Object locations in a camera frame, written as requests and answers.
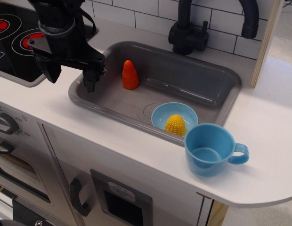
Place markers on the light blue bowl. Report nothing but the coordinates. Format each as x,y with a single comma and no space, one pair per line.
164,111

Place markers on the black toy faucet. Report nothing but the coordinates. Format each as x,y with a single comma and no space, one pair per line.
185,38

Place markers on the toy oven door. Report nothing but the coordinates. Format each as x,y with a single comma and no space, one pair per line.
22,172

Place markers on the black cabinet door handle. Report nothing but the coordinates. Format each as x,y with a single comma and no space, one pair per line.
75,188

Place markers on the yellow toy corn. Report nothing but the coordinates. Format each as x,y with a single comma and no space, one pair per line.
175,125

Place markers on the grey toy sink basin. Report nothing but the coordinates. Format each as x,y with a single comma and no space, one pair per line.
209,89

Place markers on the grey dishwasher panel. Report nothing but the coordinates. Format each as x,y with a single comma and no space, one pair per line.
122,202

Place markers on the wooden side panel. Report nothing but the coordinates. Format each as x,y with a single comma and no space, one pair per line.
267,40

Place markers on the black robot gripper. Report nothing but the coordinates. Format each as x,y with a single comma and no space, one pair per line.
68,47

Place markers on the black toy stovetop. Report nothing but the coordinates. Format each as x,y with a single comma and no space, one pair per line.
17,26

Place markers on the orange toy carrot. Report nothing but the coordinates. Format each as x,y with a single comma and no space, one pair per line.
130,78

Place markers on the light blue cup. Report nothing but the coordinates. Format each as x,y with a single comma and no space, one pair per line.
209,148

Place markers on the grey oven knob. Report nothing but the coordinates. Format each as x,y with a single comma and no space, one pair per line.
7,124

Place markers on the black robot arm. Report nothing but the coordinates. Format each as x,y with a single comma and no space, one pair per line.
58,13

